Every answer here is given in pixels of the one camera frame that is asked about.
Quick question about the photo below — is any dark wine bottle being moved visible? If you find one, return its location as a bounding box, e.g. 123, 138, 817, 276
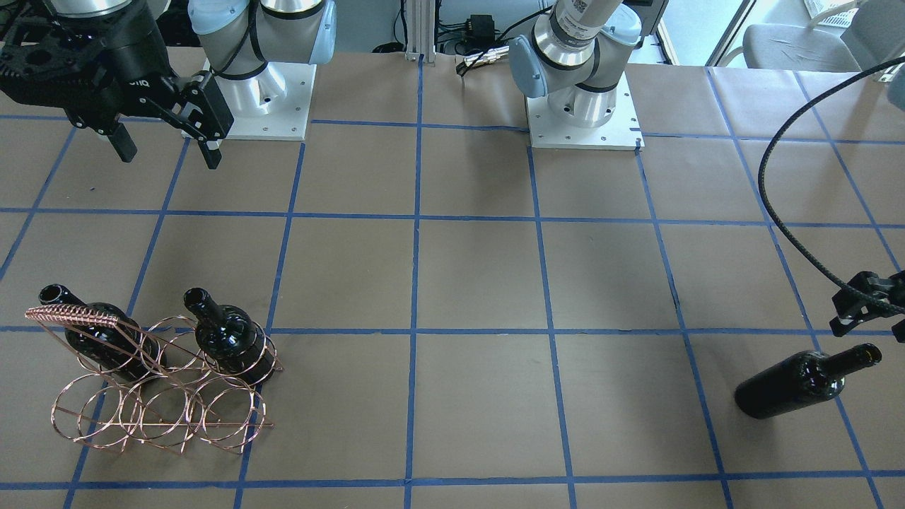
734, 344, 882, 419

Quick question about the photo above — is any grey office chair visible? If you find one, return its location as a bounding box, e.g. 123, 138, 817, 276
742, 1, 904, 72

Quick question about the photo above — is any dark wine bottle in basket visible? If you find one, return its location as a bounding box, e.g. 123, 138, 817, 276
183, 288, 276, 386

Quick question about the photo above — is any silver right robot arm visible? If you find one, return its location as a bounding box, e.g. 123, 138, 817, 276
2, 1, 337, 170

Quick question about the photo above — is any copper wire wine basket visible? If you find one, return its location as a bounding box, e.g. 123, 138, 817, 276
25, 304, 275, 455

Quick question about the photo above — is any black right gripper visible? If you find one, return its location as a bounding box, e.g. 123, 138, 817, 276
2, 1, 235, 170

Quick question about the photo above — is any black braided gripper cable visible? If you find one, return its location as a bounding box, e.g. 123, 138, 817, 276
758, 57, 905, 312

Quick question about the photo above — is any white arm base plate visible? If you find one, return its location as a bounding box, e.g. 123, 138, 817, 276
216, 62, 319, 141
526, 74, 646, 151

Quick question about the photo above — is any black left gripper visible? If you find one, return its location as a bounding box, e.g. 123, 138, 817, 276
829, 271, 904, 337

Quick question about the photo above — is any aluminium frame post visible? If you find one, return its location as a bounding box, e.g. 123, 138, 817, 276
401, 1, 438, 66

